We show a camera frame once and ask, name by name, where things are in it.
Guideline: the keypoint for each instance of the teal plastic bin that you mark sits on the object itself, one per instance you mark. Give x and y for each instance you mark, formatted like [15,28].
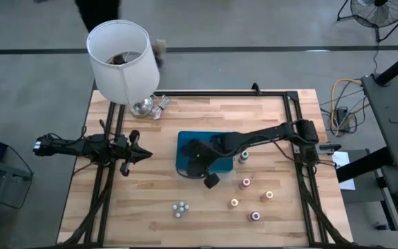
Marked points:
[225,166]

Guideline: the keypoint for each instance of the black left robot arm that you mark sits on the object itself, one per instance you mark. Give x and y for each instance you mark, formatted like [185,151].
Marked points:
[67,147]

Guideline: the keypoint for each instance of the red Chefmaster colouring bottle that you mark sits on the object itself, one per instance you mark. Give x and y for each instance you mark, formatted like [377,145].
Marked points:
[245,182]

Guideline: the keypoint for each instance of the grey side table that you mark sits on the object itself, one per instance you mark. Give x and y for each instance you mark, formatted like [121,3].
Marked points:
[392,110]

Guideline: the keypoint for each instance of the black power strip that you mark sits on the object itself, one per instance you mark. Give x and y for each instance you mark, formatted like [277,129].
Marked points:
[341,115]

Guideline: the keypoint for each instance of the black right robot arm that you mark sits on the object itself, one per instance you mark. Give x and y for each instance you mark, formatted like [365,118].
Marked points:
[261,133]

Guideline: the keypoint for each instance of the yellow Chefmaster colouring bottle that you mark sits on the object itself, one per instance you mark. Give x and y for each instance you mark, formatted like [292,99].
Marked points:
[234,203]

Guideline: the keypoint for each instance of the dark grey desk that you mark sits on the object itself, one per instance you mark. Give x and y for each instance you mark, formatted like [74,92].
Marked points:
[389,180]

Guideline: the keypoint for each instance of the black floor fan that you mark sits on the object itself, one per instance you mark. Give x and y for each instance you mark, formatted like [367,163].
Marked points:
[380,2]

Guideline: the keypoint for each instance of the white paper sheet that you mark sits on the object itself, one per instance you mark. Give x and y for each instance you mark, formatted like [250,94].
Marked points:
[341,159]

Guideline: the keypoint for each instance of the white shade silver table lamp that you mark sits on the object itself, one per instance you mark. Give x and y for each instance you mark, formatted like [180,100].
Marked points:
[123,76]

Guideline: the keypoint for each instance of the black curved clamp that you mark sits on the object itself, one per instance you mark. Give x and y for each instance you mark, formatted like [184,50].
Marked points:
[256,89]

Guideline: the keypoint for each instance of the person's foot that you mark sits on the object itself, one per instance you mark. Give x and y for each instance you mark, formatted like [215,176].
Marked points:
[159,52]

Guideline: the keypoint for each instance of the person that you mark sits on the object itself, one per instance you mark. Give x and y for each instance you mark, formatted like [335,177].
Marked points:
[97,14]

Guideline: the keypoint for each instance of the green Chefmaster colouring bottle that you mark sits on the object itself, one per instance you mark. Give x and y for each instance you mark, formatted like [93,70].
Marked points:
[244,155]

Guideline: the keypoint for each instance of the crumpled clear wrapper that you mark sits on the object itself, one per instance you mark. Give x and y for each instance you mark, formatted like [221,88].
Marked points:
[160,107]

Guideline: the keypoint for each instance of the black stand pole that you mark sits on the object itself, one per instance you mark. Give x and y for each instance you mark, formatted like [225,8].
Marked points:
[397,65]

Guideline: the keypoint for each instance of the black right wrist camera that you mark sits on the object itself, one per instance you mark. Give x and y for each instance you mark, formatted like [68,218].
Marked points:
[211,180]

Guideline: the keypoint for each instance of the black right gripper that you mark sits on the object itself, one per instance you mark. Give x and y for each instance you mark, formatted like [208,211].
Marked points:
[199,157]

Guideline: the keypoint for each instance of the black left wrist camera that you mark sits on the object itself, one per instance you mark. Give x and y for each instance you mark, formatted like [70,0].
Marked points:
[120,140]

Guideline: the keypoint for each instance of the black aluminium extrusion frame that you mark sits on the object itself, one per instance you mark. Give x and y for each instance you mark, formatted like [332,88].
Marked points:
[185,93]

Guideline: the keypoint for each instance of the orange Chefmaster colouring bottle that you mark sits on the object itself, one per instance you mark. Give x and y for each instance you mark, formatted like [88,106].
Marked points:
[269,195]

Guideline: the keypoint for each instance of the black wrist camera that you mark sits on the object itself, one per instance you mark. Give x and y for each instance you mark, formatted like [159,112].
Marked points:
[120,140]
[211,180]

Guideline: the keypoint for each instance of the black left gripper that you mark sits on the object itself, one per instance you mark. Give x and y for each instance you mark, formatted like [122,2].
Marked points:
[124,156]

